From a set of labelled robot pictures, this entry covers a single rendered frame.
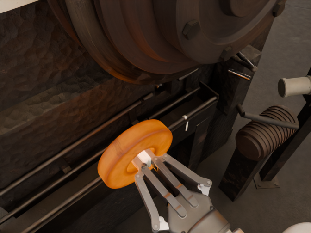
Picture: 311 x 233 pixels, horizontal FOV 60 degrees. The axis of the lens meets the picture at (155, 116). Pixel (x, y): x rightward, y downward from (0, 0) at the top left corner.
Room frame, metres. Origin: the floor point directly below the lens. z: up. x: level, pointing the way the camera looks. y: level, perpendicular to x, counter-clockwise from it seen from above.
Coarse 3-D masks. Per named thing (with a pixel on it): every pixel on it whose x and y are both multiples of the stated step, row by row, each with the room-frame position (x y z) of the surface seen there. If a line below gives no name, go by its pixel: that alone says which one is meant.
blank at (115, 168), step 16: (144, 128) 0.27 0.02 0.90; (160, 128) 0.28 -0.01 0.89; (112, 144) 0.24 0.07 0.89; (128, 144) 0.24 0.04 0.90; (144, 144) 0.25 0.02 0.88; (160, 144) 0.27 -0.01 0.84; (112, 160) 0.22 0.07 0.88; (128, 160) 0.23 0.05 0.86; (112, 176) 0.21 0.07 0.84; (128, 176) 0.23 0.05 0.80
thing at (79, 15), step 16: (64, 0) 0.29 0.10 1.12; (80, 0) 0.30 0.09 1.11; (80, 16) 0.30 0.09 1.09; (96, 16) 0.31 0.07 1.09; (80, 32) 0.29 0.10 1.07; (96, 32) 0.31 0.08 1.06; (96, 48) 0.30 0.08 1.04; (112, 48) 0.32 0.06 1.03; (112, 64) 0.32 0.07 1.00; (128, 64) 0.34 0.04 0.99; (128, 80) 0.33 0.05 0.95; (144, 80) 0.35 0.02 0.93; (160, 80) 0.38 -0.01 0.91
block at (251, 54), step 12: (252, 48) 0.62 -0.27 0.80; (228, 60) 0.59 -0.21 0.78; (252, 60) 0.57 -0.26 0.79; (216, 72) 0.62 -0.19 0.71; (228, 72) 0.58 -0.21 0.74; (216, 84) 0.61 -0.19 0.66; (228, 84) 0.57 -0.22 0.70; (240, 84) 0.56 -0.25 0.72; (228, 96) 0.57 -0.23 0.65; (240, 96) 0.57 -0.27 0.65; (228, 108) 0.56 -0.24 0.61
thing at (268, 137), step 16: (272, 112) 0.60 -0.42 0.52; (288, 112) 0.60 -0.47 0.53; (256, 128) 0.53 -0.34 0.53; (272, 128) 0.53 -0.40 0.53; (240, 144) 0.51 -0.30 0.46; (256, 144) 0.48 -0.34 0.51; (272, 144) 0.48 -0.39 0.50; (240, 160) 0.52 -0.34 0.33; (256, 160) 0.46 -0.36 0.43; (224, 176) 0.54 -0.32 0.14; (240, 176) 0.49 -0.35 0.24; (224, 192) 0.51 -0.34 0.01; (240, 192) 0.48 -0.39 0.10
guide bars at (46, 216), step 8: (216, 96) 0.51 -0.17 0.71; (200, 104) 0.48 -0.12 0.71; (208, 104) 0.48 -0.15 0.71; (192, 112) 0.45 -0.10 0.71; (176, 120) 0.43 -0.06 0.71; (184, 120) 0.43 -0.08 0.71; (168, 128) 0.40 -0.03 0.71; (88, 184) 0.26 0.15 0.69; (80, 192) 0.24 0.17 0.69; (64, 200) 0.22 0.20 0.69; (72, 200) 0.22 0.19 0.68; (56, 208) 0.20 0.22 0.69; (48, 216) 0.19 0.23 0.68; (32, 224) 0.17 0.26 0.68; (40, 224) 0.18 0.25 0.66; (24, 232) 0.16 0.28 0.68
